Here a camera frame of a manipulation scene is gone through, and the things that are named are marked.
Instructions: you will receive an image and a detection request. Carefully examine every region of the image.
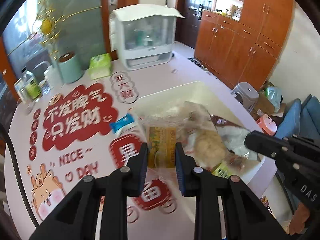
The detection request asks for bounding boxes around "cardboard box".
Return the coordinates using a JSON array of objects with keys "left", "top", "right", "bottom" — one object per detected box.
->
[{"left": 251, "top": 82, "right": 287, "bottom": 120}]

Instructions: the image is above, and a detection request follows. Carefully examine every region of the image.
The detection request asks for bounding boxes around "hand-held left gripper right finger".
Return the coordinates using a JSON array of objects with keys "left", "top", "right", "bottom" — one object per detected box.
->
[{"left": 175, "top": 142, "right": 292, "bottom": 240}]

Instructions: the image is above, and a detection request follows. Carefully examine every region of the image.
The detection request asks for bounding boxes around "mint green canister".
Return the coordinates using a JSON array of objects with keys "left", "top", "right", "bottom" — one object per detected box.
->
[{"left": 57, "top": 52, "right": 84, "bottom": 84}]

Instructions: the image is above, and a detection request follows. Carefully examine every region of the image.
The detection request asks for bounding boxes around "pink plastic stool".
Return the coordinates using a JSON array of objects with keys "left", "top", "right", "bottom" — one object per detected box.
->
[{"left": 256, "top": 115, "right": 278, "bottom": 135}]

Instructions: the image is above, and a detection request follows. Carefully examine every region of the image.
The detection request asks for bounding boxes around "clear printed pastry packet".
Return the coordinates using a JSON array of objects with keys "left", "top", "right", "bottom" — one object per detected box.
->
[{"left": 144, "top": 126, "right": 178, "bottom": 170}]

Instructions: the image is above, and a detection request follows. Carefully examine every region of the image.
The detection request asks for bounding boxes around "row of shoes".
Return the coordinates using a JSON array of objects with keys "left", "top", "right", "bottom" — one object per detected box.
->
[{"left": 188, "top": 57, "right": 213, "bottom": 73}]

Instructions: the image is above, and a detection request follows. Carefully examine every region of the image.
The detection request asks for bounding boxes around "large gold flower ornament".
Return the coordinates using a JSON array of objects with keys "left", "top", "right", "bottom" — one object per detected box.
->
[{"left": 32, "top": 0, "right": 70, "bottom": 55}]

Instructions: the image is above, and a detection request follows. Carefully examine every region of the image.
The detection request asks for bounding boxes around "clear bottle green label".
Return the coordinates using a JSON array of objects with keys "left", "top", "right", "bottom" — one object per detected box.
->
[{"left": 21, "top": 67, "right": 42, "bottom": 100}]

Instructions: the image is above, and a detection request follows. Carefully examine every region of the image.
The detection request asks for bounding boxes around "black cable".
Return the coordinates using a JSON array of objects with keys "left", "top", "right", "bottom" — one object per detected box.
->
[{"left": 0, "top": 125, "right": 42, "bottom": 227}]

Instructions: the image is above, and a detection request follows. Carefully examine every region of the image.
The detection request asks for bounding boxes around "blue white snack packet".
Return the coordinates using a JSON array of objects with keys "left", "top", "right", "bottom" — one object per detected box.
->
[{"left": 109, "top": 114, "right": 140, "bottom": 136}]

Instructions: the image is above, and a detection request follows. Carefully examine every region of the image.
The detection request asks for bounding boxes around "green plastic bag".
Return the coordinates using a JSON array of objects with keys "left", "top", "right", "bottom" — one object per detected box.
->
[{"left": 265, "top": 86, "right": 283, "bottom": 108}]

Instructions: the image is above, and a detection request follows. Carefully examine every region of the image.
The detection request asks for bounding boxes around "white squeeze bottle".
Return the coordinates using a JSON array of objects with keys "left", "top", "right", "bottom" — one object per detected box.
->
[{"left": 32, "top": 60, "right": 64, "bottom": 89}]

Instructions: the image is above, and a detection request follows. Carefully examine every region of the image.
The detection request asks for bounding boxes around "green tissue pack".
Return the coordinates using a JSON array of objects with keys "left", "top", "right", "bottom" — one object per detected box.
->
[{"left": 87, "top": 54, "right": 112, "bottom": 80}]

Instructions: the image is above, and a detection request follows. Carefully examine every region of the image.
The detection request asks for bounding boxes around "blue sofa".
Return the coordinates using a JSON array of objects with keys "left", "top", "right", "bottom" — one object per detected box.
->
[{"left": 272, "top": 94, "right": 320, "bottom": 140}]

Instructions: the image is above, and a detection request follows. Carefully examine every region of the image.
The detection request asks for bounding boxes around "person's right hand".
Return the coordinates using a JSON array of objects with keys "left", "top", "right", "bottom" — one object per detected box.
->
[{"left": 290, "top": 202, "right": 313, "bottom": 236}]

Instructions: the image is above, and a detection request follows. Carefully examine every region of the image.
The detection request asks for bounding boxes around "white countertop dish cabinet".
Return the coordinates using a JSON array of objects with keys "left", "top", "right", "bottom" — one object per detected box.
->
[{"left": 109, "top": 4, "right": 185, "bottom": 71}]

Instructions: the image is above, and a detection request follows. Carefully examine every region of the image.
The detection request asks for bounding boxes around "wood framed glass door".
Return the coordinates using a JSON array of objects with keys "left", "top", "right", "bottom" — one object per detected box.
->
[{"left": 0, "top": 0, "right": 140, "bottom": 100}]

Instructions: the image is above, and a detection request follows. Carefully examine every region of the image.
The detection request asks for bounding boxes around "dark brown snack packet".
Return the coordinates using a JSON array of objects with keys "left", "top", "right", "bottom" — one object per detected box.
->
[{"left": 209, "top": 114, "right": 250, "bottom": 137}]

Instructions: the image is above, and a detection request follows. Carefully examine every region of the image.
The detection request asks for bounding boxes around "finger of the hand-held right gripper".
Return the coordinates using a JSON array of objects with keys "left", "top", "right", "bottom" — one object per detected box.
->
[
  {"left": 245, "top": 140, "right": 292, "bottom": 159},
  {"left": 246, "top": 131, "right": 290, "bottom": 145}
]

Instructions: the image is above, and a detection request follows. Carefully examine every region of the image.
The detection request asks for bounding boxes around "grey plastic stool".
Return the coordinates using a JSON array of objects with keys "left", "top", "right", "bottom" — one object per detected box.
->
[{"left": 231, "top": 82, "right": 260, "bottom": 113}]

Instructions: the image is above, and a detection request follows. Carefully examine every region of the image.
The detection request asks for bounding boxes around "small glass cup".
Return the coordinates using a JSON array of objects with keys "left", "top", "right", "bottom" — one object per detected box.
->
[{"left": 39, "top": 80, "right": 52, "bottom": 94}]

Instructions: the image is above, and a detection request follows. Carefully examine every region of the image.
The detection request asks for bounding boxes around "dark wooden door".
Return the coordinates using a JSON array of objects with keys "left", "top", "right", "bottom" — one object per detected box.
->
[{"left": 175, "top": 0, "right": 209, "bottom": 50}]

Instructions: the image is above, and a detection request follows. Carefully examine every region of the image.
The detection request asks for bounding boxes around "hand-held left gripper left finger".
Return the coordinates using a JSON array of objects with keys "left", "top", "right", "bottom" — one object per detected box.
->
[{"left": 29, "top": 142, "right": 150, "bottom": 240}]

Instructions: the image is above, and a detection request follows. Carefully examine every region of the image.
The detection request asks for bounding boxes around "clear packet yellow pastry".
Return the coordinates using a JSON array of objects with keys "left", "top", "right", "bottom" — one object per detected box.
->
[{"left": 192, "top": 130, "right": 227, "bottom": 167}]

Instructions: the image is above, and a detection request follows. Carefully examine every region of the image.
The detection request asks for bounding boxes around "brown wooden wall cabinet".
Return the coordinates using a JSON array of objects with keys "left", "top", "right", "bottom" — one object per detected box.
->
[{"left": 194, "top": 0, "right": 295, "bottom": 90}]

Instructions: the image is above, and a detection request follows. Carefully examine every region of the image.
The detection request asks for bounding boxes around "white plastic bin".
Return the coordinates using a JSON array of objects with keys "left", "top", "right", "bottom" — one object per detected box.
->
[{"left": 130, "top": 81, "right": 267, "bottom": 184}]

